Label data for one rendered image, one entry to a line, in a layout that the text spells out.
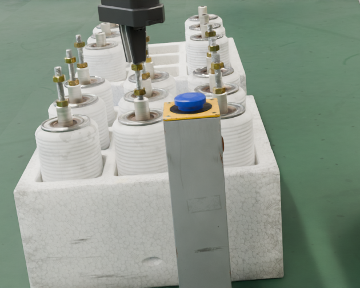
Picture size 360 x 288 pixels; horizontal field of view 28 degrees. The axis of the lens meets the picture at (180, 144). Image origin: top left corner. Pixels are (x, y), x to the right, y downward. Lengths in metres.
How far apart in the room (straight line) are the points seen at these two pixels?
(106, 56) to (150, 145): 0.56
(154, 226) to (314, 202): 0.40
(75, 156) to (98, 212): 0.09
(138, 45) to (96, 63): 0.55
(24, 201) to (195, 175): 0.29
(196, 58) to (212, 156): 0.72
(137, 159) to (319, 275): 0.33
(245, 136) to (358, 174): 0.47
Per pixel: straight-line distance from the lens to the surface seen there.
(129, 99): 1.18
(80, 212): 1.07
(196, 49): 1.58
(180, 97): 0.90
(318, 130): 1.74
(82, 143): 1.07
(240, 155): 1.07
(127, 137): 1.06
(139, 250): 1.09
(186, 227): 0.93
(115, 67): 1.60
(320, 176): 1.48
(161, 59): 1.80
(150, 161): 1.06
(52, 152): 1.08
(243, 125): 1.06
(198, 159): 0.89
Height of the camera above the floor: 0.58
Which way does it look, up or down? 20 degrees down
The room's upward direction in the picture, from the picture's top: 5 degrees counter-clockwise
